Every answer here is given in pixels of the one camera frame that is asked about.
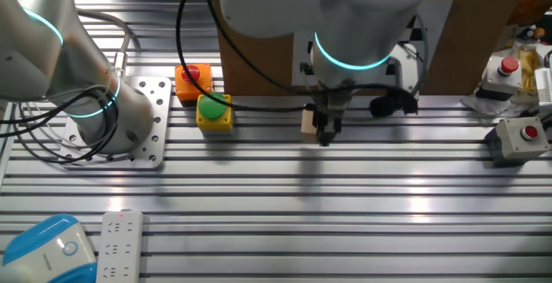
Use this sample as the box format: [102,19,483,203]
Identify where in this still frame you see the yellow plastic bag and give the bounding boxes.
[517,43,541,96]

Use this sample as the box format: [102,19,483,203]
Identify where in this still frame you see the white ribbed object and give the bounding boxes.
[534,66,552,114]

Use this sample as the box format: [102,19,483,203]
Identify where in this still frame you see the white power strip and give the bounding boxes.
[95,209,144,283]

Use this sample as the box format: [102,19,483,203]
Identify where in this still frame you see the orange box red button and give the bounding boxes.
[174,62,215,105]

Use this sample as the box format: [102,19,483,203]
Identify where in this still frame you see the brown cardboard board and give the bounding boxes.
[210,0,530,97]

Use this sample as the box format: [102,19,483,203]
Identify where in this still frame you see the white box large red button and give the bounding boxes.
[474,55,524,103]

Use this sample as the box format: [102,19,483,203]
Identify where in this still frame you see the light wooden block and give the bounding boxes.
[300,109,320,147]

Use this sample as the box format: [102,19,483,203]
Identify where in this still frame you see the yellow box green button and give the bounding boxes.
[196,92,235,135]

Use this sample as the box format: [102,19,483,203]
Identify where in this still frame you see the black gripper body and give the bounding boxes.
[308,92,353,132]

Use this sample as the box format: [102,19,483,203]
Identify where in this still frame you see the blue and white device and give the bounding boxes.
[0,213,98,283]

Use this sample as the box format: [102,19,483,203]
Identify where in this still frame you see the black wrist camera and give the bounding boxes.
[369,85,420,118]

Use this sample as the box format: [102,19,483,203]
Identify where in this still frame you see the black cable bundle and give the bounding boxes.
[0,79,122,164]

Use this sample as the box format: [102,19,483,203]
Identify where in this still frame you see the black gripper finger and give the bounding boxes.
[316,122,330,148]
[328,119,343,145]

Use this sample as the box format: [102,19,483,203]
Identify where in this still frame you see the grey box small red button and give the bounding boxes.
[485,116,551,166]

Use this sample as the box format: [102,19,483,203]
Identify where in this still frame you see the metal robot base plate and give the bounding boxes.
[59,75,173,171]

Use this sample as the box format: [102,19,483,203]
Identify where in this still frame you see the grey cable with metal connector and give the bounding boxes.
[72,9,133,80]

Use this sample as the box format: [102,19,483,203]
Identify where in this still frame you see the checkerboard paper sheet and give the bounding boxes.
[292,0,454,88]

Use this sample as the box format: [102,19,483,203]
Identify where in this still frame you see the clear plastic wrap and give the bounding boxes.
[460,87,514,116]

